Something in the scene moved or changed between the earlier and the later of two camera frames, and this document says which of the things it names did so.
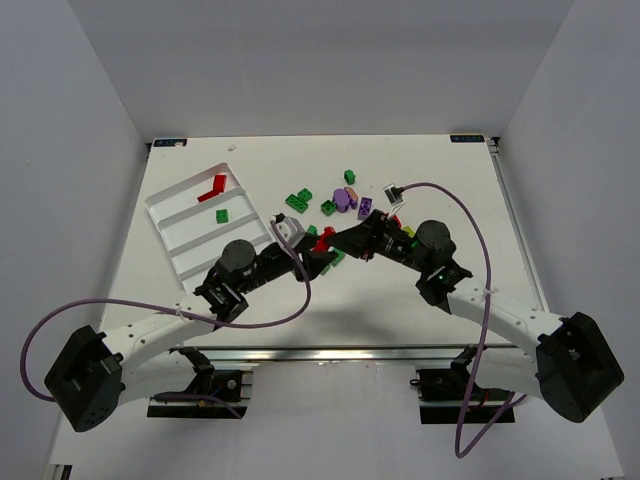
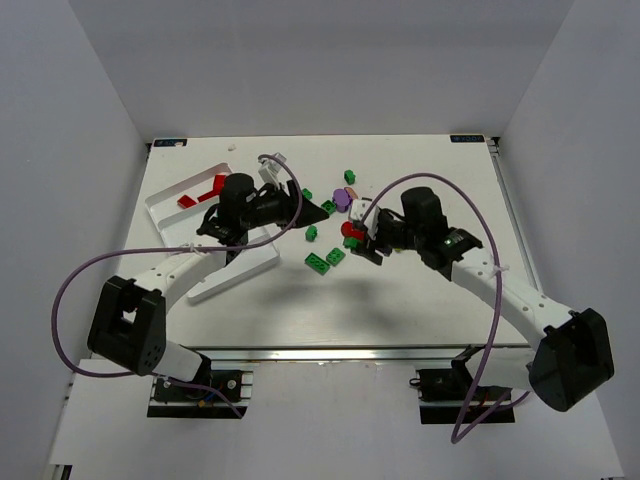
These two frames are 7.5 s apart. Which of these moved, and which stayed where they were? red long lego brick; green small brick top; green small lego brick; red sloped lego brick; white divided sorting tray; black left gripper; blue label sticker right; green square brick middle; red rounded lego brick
Moved: green small lego brick; black left gripper; red rounded lego brick
Stayed: red sloped lego brick; white divided sorting tray; green small brick top; green square brick middle; blue label sticker right; red long lego brick
